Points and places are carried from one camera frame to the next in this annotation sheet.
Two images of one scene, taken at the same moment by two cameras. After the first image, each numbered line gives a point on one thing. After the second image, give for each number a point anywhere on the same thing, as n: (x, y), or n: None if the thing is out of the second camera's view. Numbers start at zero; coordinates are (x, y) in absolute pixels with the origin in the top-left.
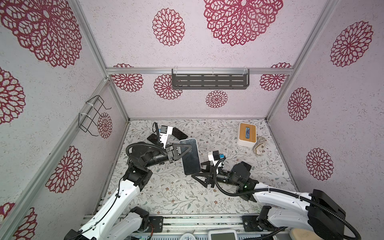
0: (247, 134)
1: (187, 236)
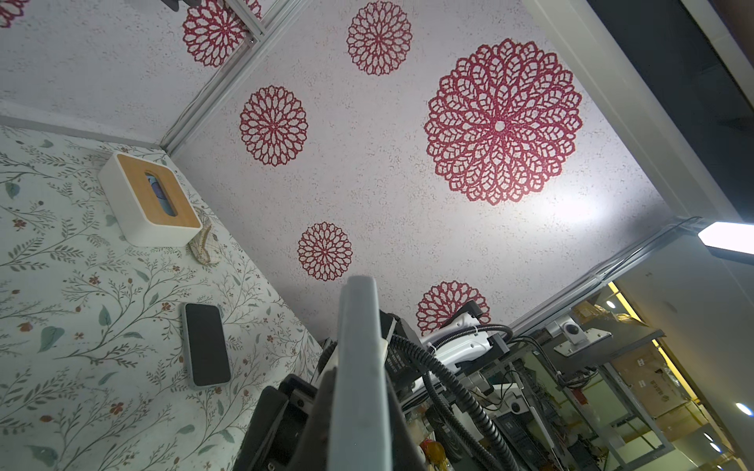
0: (151, 204)
1: None
